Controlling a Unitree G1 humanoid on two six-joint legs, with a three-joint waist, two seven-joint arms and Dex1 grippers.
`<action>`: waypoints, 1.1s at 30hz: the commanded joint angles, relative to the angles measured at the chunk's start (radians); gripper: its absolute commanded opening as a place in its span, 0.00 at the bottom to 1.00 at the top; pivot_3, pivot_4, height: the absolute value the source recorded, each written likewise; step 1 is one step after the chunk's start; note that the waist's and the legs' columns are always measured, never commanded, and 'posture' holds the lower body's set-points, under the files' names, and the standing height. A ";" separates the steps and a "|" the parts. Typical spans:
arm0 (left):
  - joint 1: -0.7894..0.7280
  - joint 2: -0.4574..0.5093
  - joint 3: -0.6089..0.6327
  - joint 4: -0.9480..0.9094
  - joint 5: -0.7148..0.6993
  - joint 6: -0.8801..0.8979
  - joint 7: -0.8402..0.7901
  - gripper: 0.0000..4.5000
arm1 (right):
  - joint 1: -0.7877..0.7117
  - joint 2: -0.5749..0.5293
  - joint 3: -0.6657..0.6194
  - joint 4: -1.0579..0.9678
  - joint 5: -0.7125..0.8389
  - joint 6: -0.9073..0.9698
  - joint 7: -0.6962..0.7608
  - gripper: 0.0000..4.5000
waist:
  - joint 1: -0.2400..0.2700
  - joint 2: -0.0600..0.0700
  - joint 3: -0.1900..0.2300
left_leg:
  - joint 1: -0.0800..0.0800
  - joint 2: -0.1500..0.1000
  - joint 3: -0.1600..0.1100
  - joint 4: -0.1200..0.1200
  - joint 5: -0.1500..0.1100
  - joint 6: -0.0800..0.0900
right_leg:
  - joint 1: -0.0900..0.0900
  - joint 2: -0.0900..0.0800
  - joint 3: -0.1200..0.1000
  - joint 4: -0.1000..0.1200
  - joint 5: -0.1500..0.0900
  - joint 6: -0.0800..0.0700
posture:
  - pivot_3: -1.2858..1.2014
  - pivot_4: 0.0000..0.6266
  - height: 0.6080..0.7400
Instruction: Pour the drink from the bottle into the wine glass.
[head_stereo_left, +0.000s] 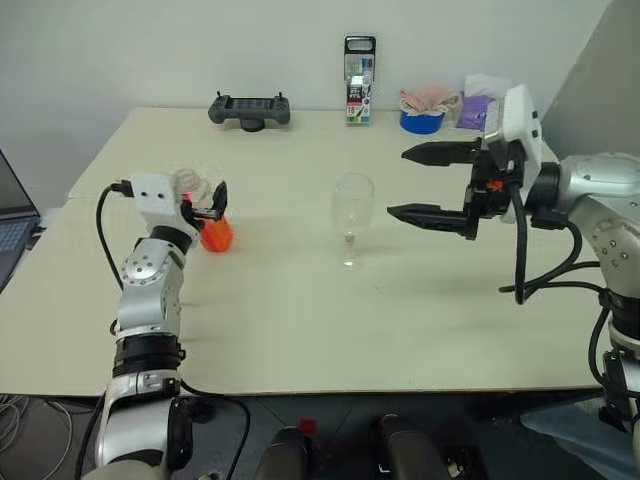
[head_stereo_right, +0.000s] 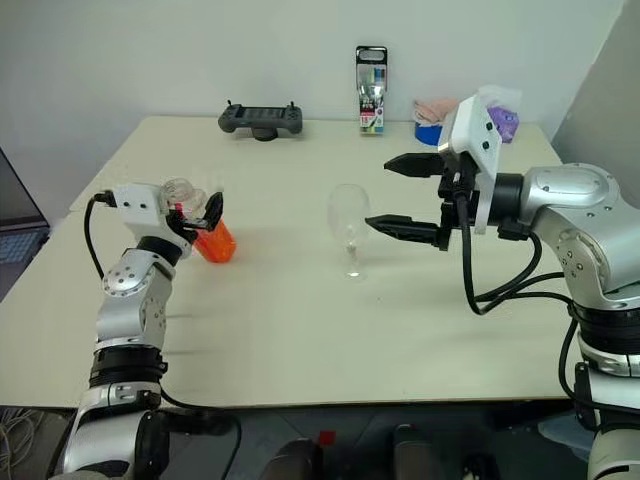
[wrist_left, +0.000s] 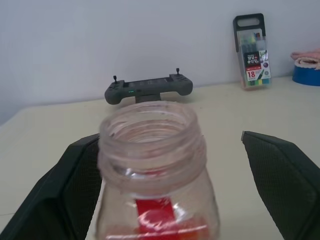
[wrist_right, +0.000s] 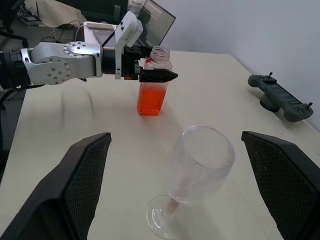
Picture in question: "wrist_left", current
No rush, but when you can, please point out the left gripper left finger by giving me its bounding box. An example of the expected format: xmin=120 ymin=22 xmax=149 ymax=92
xmin=8 ymin=133 xmax=105 ymax=240

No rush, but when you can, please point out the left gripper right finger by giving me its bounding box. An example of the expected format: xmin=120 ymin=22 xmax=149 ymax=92
xmin=240 ymin=130 xmax=320 ymax=240

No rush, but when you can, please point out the bottle with orange liquid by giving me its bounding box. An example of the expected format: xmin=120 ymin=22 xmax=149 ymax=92
xmin=94 ymin=101 xmax=222 ymax=240

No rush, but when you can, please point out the blue tape roll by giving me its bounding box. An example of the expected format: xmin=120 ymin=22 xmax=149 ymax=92
xmin=291 ymin=63 xmax=320 ymax=87

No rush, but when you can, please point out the pink cloth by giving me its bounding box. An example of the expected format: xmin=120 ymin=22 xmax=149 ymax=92
xmin=290 ymin=48 xmax=320 ymax=71

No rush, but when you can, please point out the marker pen set case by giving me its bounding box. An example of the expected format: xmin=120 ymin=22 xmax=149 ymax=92
xmin=232 ymin=13 xmax=272 ymax=92

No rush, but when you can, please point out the grey handheld remote controller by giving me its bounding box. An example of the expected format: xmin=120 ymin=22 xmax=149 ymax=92
xmin=104 ymin=67 xmax=194 ymax=106

